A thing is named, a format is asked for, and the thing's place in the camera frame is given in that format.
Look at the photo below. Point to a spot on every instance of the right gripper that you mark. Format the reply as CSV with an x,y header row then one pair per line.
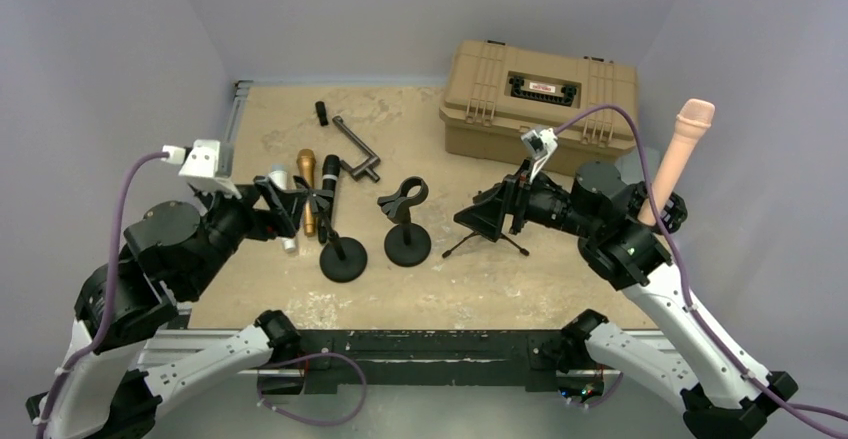
x,y
512,195

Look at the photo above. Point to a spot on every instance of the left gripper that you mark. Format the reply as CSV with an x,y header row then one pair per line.
x,y
284,210

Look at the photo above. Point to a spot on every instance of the white microphone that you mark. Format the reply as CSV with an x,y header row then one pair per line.
x,y
279,178

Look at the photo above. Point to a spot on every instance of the black tripod shock-mount stand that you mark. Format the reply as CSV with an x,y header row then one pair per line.
x,y
476,235

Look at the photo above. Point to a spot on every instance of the black microphone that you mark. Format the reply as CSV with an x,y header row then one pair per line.
x,y
331,169

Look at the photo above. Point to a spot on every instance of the black clip mic stand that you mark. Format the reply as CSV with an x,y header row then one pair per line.
x,y
342,259

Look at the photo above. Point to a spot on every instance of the black round-base mic stand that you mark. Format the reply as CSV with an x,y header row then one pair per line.
x,y
406,244

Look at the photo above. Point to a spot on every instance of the black shock-mount round stand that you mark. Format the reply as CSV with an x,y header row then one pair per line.
x,y
673,213

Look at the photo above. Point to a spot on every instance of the pink microphone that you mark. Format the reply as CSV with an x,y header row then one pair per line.
x,y
692,122

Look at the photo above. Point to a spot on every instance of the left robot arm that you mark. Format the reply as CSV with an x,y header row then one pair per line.
x,y
167,258

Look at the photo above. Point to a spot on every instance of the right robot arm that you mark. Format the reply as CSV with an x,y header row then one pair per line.
x,y
718,389

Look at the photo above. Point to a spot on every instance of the small black cylinder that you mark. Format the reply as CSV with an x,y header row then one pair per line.
x,y
321,113

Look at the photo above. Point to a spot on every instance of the tan plastic case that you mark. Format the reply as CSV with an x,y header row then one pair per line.
x,y
496,92

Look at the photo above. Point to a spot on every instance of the grey pad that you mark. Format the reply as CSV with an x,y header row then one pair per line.
x,y
630,165

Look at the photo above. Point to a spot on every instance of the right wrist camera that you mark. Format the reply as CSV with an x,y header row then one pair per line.
x,y
541,144

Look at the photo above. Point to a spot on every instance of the dark metal L bracket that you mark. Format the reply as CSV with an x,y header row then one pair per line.
x,y
367,167

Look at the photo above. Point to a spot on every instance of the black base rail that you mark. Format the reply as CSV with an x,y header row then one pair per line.
x,y
534,360

